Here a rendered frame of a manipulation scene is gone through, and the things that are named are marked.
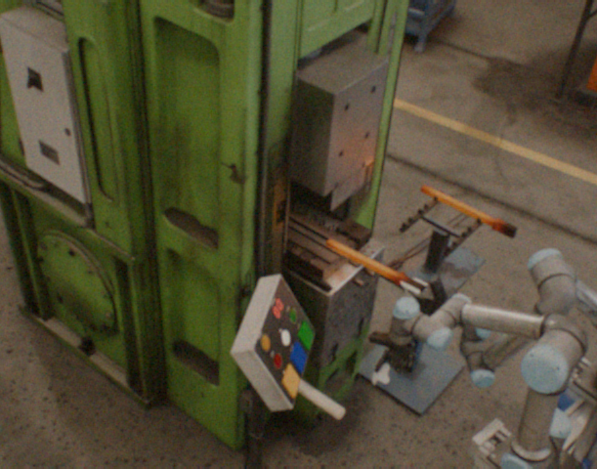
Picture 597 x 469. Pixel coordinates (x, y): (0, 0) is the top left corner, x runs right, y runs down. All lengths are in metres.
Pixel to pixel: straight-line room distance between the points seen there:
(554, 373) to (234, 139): 1.14
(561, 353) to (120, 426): 2.15
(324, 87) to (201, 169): 0.53
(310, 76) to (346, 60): 0.17
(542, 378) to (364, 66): 1.11
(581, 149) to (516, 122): 0.49
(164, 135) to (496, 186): 2.93
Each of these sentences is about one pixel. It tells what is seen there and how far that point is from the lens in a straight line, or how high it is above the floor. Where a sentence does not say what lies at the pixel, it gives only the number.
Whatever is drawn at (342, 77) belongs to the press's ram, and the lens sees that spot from 2.53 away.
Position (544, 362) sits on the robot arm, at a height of 1.45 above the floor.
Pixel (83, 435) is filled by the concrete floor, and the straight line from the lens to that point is 3.72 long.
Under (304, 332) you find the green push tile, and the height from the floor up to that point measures 1.02.
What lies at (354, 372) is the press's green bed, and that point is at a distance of 3.70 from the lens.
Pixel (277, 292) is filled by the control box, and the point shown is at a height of 1.19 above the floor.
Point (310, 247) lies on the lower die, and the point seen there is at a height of 0.99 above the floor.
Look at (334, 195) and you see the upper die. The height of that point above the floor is 1.33.
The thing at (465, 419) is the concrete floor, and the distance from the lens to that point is 3.85.
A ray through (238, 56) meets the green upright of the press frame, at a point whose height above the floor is 1.93.
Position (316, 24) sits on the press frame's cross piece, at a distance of 2.49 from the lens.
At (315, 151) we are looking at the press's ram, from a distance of 2.59.
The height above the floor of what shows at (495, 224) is 0.98.
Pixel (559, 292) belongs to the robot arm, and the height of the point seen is 1.29.
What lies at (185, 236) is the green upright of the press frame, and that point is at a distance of 2.87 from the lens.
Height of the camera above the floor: 3.02
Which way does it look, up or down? 42 degrees down
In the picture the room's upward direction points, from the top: 5 degrees clockwise
